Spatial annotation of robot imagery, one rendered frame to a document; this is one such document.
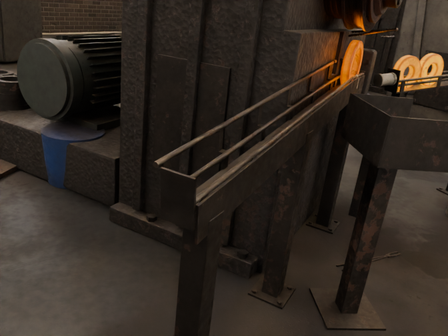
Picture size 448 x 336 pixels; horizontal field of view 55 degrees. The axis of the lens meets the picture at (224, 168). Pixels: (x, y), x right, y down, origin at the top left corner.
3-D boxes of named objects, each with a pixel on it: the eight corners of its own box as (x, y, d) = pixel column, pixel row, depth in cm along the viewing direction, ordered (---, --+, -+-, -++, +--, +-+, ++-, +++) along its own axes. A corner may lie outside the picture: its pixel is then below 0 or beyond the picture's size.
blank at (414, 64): (394, 56, 198) (400, 57, 195) (418, 54, 204) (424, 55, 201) (389, 89, 204) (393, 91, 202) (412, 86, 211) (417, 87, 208)
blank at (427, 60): (419, 54, 204) (424, 55, 201) (441, 52, 210) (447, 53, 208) (412, 86, 211) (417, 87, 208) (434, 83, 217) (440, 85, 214)
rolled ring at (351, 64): (367, 40, 173) (358, 39, 174) (355, 41, 157) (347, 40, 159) (356, 85, 179) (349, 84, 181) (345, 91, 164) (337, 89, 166)
